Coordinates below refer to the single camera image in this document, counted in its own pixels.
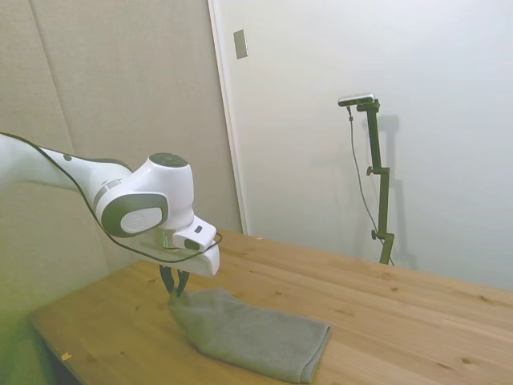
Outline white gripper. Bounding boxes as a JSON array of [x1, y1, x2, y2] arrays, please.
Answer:
[[139, 230, 221, 298]]

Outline grey towel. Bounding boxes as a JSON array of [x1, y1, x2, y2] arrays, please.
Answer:
[[167, 286, 333, 384]]

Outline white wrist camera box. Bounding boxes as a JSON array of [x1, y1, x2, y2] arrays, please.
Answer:
[[172, 215, 219, 252]]

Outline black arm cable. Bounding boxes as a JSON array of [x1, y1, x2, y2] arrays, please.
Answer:
[[0, 132, 224, 260]]

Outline white door frame strip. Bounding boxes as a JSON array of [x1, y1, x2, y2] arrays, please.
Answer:
[[207, 0, 249, 235]]

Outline dark green camera stand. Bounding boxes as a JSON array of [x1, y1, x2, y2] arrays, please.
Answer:
[[356, 98, 396, 265]]

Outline grey wall switch plate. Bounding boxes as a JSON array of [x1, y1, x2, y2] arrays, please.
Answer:
[[233, 28, 249, 60]]

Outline silver exterior camera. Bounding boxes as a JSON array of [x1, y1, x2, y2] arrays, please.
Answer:
[[337, 91, 377, 108]]

